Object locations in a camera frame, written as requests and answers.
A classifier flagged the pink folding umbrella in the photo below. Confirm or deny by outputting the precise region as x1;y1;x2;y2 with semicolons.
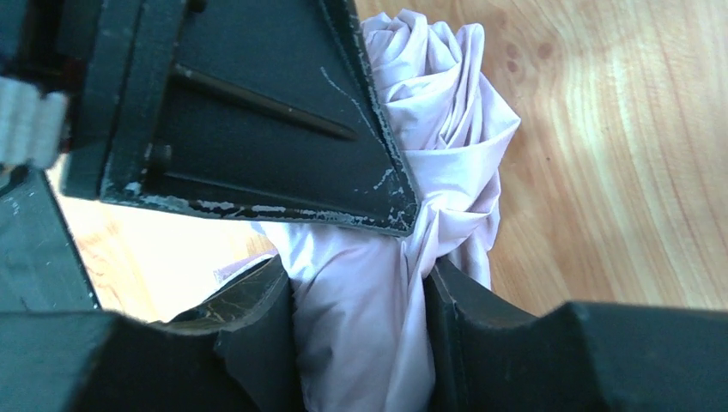
213;8;522;412

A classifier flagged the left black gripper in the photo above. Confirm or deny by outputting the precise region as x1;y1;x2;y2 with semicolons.
1;1;171;312

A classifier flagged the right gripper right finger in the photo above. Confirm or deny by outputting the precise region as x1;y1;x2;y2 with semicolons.
424;258;598;411

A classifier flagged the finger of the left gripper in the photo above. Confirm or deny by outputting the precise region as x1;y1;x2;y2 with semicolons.
102;1;416;232

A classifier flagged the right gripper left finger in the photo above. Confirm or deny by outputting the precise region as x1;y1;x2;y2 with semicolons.
160;257;304;411

